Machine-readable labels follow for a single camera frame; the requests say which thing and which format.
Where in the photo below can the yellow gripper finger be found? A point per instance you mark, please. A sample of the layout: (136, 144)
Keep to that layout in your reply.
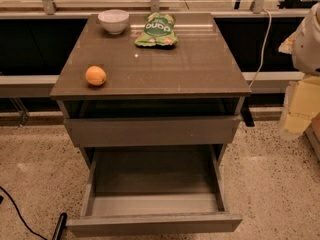
(301, 106)

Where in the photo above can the orange fruit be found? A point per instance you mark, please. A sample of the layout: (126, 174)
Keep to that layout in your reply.
(95, 76)

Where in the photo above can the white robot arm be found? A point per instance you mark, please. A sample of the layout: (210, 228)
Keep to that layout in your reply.
(304, 44)

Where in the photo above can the grey drawer cabinet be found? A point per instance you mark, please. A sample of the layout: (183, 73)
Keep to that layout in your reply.
(198, 77)

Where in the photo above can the open grey middle drawer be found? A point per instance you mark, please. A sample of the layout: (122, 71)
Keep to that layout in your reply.
(153, 190)

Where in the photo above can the closed grey top drawer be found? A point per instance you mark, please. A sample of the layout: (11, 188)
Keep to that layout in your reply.
(152, 132)

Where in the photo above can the cardboard box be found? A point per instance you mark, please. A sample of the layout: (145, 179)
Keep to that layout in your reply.
(313, 134)

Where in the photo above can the green snack bag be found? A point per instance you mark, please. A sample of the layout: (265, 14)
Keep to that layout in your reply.
(158, 31)

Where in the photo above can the white ceramic bowl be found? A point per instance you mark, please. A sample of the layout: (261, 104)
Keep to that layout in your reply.
(114, 21)

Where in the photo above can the black floor object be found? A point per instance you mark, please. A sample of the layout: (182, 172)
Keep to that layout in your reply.
(61, 223)

